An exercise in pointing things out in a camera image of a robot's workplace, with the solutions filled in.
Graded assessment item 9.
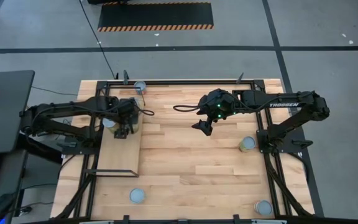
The teal and red corn can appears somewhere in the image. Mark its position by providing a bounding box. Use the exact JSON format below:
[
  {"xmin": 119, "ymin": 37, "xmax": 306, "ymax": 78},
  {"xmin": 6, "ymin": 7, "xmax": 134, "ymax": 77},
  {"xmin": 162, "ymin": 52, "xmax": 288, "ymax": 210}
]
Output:
[{"xmin": 134, "ymin": 80, "xmax": 148, "ymax": 96}]

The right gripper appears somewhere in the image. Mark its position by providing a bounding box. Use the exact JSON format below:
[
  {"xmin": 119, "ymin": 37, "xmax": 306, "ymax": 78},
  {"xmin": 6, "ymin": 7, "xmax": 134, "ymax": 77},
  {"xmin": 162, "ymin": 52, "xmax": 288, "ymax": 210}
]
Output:
[{"xmin": 191, "ymin": 88, "xmax": 241, "ymax": 137}]

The spaghetti sauce can red swirl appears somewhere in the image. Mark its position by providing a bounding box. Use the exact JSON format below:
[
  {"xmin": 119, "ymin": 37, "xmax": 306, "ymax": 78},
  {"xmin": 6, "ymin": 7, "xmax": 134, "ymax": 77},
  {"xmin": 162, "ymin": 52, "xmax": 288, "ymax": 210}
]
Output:
[{"xmin": 238, "ymin": 136, "xmax": 257, "ymax": 153}]

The white orange-label tin can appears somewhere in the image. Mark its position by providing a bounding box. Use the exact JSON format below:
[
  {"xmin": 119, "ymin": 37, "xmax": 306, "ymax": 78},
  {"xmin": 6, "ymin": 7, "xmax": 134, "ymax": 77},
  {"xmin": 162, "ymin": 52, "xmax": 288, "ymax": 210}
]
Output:
[{"xmin": 253, "ymin": 200, "xmax": 274, "ymax": 217}]

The black floor cable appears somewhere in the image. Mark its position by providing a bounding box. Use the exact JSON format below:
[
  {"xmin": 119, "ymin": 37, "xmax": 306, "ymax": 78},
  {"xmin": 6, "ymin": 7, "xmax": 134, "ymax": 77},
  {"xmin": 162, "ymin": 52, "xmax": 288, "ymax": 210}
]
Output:
[{"xmin": 78, "ymin": 0, "xmax": 119, "ymax": 80}]

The thin desk cable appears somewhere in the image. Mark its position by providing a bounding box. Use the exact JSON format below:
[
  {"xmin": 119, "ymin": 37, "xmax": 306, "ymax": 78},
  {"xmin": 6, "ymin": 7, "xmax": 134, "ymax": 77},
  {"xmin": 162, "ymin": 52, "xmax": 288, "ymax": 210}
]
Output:
[{"xmin": 31, "ymin": 85, "xmax": 80, "ymax": 96}]

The black mat with hazard stripes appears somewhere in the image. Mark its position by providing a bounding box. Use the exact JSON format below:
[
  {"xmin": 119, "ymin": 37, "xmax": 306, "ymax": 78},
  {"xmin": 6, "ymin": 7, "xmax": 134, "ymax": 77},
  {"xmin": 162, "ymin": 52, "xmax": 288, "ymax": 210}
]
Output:
[{"xmin": 97, "ymin": 1, "xmax": 214, "ymax": 32}]

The green can with pinkish picture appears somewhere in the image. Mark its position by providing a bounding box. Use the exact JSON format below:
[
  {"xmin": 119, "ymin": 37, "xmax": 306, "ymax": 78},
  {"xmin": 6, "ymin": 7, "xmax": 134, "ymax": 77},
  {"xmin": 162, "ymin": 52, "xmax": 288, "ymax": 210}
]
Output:
[{"xmin": 102, "ymin": 117, "xmax": 119, "ymax": 134}]

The black aluminium table frame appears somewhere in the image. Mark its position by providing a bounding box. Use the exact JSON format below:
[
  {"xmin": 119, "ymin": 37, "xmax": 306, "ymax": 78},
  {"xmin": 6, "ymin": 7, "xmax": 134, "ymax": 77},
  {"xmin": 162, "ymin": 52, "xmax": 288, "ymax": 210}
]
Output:
[{"xmin": 56, "ymin": 79, "xmax": 313, "ymax": 224}]

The silver-topped tin can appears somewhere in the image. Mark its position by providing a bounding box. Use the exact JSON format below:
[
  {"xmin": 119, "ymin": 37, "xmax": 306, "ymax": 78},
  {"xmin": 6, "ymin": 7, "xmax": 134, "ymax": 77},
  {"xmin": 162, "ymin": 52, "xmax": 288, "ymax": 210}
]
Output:
[{"xmin": 129, "ymin": 187, "xmax": 147, "ymax": 205}]

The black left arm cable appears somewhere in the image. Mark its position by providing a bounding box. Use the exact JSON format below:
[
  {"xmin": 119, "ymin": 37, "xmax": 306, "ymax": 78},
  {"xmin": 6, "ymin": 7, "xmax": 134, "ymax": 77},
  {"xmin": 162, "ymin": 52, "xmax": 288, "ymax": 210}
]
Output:
[{"xmin": 135, "ymin": 105, "xmax": 155, "ymax": 117}]

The wooden shelf with black frame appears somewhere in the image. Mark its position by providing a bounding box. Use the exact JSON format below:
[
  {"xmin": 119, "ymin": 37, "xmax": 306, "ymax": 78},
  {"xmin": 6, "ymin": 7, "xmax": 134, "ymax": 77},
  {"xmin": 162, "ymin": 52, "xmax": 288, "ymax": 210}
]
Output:
[{"xmin": 83, "ymin": 89, "xmax": 147, "ymax": 178}]

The black computer mouse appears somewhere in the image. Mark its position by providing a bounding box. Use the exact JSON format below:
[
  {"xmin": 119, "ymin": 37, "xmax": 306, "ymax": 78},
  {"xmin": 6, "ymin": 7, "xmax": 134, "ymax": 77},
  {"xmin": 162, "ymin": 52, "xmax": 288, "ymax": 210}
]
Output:
[{"xmin": 0, "ymin": 192, "xmax": 15, "ymax": 218}]

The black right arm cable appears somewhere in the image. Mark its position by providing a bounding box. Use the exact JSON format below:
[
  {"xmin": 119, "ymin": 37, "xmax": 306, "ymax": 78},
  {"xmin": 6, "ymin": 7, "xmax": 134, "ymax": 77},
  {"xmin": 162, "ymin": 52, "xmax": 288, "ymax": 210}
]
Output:
[{"xmin": 172, "ymin": 104, "xmax": 204, "ymax": 113}]

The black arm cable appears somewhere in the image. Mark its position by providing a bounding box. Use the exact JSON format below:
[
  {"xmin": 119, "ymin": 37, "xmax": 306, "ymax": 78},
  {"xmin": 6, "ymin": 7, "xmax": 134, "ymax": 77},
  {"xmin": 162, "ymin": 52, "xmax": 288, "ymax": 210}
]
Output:
[
  {"xmin": 135, "ymin": 105, "xmax": 155, "ymax": 117},
  {"xmin": 172, "ymin": 104, "xmax": 204, "ymax": 113}
]

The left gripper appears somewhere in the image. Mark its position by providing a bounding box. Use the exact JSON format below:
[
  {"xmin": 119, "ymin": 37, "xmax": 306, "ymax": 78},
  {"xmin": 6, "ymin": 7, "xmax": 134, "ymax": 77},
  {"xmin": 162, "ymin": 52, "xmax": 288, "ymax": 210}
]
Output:
[{"xmin": 112, "ymin": 97, "xmax": 142, "ymax": 139}]

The black desk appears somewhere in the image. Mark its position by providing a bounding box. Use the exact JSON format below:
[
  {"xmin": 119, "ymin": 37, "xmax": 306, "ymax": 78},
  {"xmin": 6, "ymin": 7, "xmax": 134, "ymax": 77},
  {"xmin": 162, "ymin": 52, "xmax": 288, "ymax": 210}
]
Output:
[{"xmin": 0, "ymin": 70, "xmax": 36, "ymax": 156}]

